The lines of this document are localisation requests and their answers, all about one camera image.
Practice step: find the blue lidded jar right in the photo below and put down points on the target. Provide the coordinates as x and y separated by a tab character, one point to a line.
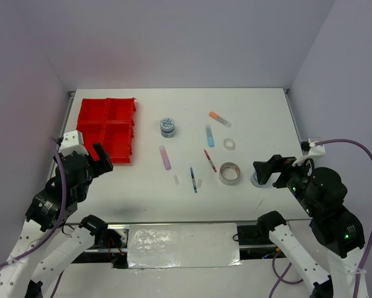
254	180

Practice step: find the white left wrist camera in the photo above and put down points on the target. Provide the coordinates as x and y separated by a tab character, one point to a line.
72	142

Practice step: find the pink highlighter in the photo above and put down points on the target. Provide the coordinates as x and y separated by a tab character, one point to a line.
164	157

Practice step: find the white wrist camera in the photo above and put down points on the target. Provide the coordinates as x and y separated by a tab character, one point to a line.
310	149
72	142

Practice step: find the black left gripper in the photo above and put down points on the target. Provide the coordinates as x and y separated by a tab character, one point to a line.
104	164

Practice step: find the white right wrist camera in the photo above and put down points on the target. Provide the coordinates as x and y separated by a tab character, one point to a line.
310	149

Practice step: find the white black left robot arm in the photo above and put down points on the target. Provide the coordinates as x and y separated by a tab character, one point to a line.
28	270

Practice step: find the blue highlighter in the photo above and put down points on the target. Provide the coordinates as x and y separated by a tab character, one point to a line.
210	139

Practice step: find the blue gel pen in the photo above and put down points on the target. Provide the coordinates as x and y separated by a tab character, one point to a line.
193	179

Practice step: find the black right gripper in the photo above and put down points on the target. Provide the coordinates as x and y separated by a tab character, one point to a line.
263	168

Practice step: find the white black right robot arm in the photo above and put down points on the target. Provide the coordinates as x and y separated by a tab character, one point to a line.
320	192

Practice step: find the orange capped highlighter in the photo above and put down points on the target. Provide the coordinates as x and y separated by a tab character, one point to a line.
219	119

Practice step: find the blue lidded jar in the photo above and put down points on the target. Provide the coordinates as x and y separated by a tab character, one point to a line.
167	127
254	180

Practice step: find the blue lidded jar centre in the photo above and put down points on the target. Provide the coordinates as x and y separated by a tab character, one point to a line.
167	127

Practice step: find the large clear tape roll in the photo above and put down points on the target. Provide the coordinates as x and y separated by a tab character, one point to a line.
229	174

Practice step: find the red four-compartment bin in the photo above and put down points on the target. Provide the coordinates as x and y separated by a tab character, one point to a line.
110	122

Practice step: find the silver taped panel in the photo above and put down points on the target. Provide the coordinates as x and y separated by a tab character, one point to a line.
206	245

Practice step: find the red gel pen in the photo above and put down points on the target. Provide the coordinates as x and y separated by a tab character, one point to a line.
210	161

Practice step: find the small clear tape roll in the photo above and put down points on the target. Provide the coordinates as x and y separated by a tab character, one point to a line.
229	144

